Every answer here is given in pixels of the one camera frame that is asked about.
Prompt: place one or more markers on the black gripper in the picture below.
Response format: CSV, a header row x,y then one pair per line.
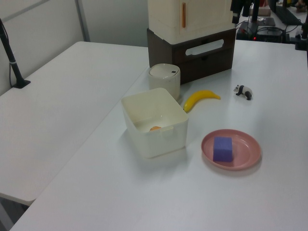
x,y
239,3

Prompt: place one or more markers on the purple foam cube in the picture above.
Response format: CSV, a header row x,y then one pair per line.
x,y
222,149

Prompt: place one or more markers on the pink plastic plate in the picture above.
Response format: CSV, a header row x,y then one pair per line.
x,y
247,149

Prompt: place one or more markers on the black pole with base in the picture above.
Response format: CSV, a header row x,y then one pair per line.
x,y
255,14

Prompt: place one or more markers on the dark brown drawer box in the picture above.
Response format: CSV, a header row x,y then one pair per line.
x,y
192,57

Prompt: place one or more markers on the cream toy fridge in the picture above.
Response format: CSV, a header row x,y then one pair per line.
x,y
168,16

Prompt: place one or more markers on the panda figurine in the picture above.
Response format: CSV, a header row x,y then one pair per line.
x,y
245,91

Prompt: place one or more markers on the yellow toy banana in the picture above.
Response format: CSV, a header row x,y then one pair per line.
x,y
197,98

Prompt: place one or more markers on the cream mini trash can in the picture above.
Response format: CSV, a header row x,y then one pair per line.
x,y
164,78

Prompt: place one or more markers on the cream open storage bin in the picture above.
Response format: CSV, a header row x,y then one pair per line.
x,y
154,125

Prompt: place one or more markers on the small orange object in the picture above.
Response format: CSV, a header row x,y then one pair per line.
x,y
155,128

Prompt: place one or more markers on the black clamp mount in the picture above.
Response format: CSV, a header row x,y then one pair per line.
x,y
300,41

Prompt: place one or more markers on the grey metal partition post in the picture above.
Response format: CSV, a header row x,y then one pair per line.
x,y
83,19

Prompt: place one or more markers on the black camera stand pole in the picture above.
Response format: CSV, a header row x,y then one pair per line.
x,y
10,60

